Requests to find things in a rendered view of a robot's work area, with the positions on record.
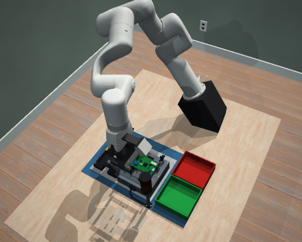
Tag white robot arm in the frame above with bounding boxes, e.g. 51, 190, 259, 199
91, 0, 205, 156

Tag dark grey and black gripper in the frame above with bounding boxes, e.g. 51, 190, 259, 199
106, 119, 134, 160

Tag green circuit board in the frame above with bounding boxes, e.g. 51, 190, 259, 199
131, 154, 159, 175

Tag green bin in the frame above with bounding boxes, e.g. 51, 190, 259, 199
155, 175, 202, 221

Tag red open-top bin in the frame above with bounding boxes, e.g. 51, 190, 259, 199
172, 151, 216, 192

